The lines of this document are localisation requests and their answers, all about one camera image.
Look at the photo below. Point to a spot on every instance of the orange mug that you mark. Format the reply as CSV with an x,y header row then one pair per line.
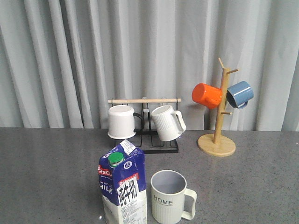
x,y
207,95

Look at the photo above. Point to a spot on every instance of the black metal mug rack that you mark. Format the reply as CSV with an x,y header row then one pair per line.
x,y
147,137

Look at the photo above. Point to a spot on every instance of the pale green HOME mug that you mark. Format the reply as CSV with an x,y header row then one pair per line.
x,y
168,191

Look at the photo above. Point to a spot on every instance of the blue mug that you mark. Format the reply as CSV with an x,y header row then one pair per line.
x,y
239,94

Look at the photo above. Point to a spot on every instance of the white ribbed mug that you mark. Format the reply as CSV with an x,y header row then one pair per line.
x,y
169,122

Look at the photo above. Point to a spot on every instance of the white mug black handle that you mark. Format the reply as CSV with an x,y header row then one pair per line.
x,y
121,122

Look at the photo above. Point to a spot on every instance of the wooden mug tree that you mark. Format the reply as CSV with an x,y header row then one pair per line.
x,y
216,144

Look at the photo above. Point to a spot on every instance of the blue white milk carton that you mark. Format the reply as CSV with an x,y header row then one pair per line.
x,y
122,182

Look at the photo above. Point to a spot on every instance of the grey curtain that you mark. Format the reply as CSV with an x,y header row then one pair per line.
x,y
62,60

